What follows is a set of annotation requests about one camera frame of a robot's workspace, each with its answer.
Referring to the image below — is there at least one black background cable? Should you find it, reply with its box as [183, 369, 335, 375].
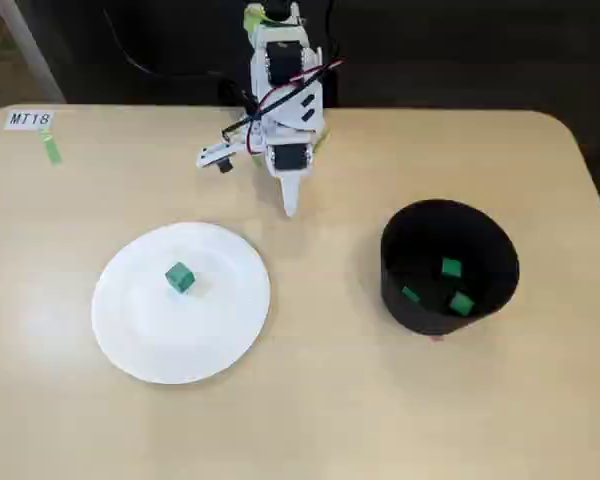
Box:
[103, 8, 254, 81]

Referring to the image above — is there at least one white paper plate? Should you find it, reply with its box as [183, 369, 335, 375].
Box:
[90, 221, 272, 386]

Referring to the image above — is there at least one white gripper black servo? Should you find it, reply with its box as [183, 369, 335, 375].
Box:
[262, 140, 317, 218]

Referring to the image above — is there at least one white wrist camera black lens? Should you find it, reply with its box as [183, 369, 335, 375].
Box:
[195, 141, 237, 175]

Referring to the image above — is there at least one white MT18 label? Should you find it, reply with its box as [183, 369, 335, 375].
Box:
[3, 109, 55, 132]

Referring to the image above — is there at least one white metal pole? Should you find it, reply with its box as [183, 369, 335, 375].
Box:
[0, 0, 67, 105]

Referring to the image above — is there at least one red black wire bundle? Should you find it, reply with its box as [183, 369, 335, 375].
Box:
[221, 58, 345, 154]

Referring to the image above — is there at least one green tape strip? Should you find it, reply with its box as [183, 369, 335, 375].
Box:
[36, 126, 64, 166]

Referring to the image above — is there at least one black round pot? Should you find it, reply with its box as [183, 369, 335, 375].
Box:
[379, 198, 521, 337]

